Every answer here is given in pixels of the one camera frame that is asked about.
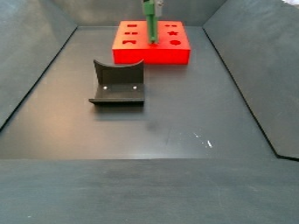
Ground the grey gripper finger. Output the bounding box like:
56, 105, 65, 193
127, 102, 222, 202
154, 0, 164, 16

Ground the red block with shaped holes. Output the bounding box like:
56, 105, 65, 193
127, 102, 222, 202
112, 21, 191, 65

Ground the black curved plastic holder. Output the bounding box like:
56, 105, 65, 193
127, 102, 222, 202
88, 60, 146, 105

